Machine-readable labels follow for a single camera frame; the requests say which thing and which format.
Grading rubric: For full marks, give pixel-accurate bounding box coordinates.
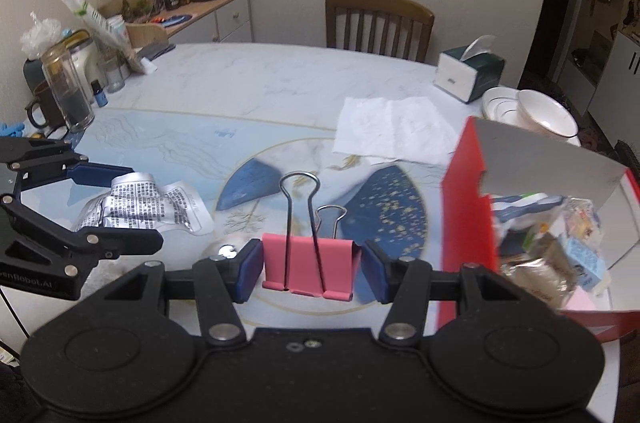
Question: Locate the silver printed foil packet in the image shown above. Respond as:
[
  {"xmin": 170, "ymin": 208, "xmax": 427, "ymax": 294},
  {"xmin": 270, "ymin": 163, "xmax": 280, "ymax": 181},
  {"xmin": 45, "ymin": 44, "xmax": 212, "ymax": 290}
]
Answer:
[{"xmin": 74, "ymin": 173, "xmax": 215, "ymax": 235}]

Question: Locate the green grey white pouch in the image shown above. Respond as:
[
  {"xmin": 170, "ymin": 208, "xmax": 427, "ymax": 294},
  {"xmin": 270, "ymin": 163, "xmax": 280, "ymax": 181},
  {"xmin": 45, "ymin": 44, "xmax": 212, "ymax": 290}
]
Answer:
[{"xmin": 490, "ymin": 192, "xmax": 565, "ymax": 257}]

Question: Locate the small blue dropper bottle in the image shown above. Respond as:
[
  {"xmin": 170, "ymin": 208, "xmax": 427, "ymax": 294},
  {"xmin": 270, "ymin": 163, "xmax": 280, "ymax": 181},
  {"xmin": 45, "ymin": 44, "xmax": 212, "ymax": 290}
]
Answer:
[{"xmin": 91, "ymin": 80, "xmax": 108, "ymax": 108}]

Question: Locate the white brown round pouch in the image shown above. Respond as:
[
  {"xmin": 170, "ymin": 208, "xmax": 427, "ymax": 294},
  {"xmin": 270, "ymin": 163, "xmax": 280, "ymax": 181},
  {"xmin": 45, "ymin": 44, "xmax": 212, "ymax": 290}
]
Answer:
[{"xmin": 208, "ymin": 233, "xmax": 250, "ymax": 259}]

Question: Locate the red white cardboard box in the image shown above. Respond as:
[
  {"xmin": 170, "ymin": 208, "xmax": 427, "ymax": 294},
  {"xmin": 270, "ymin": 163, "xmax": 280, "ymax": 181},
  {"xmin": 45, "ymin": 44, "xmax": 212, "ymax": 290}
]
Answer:
[{"xmin": 442, "ymin": 117, "xmax": 639, "ymax": 342}]

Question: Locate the white gold-rimmed plate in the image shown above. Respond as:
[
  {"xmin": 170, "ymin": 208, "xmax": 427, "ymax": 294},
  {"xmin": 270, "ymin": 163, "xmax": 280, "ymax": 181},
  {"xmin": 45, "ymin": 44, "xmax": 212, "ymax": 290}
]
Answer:
[{"xmin": 482, "ymin": 86, "xmax": 518, "ymax": 125}]

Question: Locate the white drawer sideboard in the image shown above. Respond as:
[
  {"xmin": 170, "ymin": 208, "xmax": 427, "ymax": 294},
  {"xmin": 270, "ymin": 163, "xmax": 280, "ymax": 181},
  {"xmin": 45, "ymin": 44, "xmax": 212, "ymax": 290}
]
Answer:
[{"xmin": 127, "ymin": 0, "xmax": 254, "ymax": 48}]

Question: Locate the green white wrapped package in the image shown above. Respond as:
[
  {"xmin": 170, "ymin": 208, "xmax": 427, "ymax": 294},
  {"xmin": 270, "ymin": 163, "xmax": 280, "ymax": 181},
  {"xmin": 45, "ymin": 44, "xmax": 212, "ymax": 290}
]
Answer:
[{"xmin": 62, "ymin": 0, "xmax": 157, "ymax": 74}]

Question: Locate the tall glass jar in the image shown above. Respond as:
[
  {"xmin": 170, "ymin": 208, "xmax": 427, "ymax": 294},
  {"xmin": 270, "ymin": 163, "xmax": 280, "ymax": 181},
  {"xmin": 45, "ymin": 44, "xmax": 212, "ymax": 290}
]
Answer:
[{"xmin": 40, "ymin": 43, "xmax": 94, "ymax": 133}]

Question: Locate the pink eraser block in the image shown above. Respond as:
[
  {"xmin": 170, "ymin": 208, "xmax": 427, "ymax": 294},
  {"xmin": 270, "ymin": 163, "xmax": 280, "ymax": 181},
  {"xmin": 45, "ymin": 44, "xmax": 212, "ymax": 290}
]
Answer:
[{"xmin": 562, "ymin": 287, "xmax": 597, "ymax": 311}]

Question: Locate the white ceramic bowl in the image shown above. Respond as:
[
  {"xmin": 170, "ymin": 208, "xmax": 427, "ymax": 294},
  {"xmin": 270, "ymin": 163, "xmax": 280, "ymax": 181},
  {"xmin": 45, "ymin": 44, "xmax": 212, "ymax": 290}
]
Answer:
[{"xmin": 516, "ymin": 90, "xmax": 578, "ymax": 140}]

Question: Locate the silver brown foil packet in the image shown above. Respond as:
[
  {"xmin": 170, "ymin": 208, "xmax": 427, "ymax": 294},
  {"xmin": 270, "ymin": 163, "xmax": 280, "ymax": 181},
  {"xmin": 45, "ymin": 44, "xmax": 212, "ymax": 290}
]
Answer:
[{"xmin": 499, "ymin": 233, "xmax": 578, "ymax": 309}]

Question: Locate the far dark wooden chair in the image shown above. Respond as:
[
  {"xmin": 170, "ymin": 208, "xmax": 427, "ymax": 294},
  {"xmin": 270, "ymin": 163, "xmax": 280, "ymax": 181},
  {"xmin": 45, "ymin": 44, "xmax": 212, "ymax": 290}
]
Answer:
[{"xmin": 324, "ymin": 0, "xmax": 435, "ymax": 64}]

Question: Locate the green white tissue box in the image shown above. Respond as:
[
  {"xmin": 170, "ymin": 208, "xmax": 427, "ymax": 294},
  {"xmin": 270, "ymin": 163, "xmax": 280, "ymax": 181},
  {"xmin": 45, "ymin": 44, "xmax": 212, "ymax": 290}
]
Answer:
[{"xmin": 434, "ymin": 34, "xmax": 506, "ymax": 104}]

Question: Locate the dark brown mug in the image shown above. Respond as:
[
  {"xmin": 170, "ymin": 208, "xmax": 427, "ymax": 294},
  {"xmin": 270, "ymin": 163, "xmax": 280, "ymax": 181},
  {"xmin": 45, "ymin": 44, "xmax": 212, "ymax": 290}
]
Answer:
[{"xmin": 25, "ymin": 82, "xmax": 66, "ymax": 131}]

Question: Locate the clear drinking glass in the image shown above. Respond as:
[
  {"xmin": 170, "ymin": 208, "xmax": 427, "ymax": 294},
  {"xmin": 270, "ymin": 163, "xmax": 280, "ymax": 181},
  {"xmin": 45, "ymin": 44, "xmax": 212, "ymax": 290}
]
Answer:
[{"xmin": 100, "ymin": 55, "xmax": 125, "ymax": 94}]

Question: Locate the pink binder clip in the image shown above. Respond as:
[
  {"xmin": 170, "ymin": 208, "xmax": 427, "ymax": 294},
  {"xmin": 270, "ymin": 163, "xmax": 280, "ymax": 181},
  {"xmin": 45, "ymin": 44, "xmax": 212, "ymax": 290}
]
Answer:
[{"xmin": 262, "ymin": 171, "xmax": 361, "ymax": 302}]

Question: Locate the light blue small carton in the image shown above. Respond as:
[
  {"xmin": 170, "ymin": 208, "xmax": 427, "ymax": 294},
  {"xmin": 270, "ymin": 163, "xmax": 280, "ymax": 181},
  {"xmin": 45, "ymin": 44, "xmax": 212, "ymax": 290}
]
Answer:
[{"xmin": 559, "ymin": 235, "xmax": 606, "ymax": 292}]

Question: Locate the blueberry snack packet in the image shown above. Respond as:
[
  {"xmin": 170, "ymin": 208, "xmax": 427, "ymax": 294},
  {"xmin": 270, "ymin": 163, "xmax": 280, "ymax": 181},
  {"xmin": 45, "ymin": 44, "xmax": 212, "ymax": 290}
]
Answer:
[{"xmin": 562, "ymin": 198, "xmax": 603, "ymax": 251}]

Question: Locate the white paper napkin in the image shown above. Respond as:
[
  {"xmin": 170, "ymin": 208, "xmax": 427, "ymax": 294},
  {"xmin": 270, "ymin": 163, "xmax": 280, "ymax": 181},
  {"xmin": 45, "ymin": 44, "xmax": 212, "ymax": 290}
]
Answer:
[{"xmin": 333, "ymin": 97, "xmax": 460, "ymax": 165}]

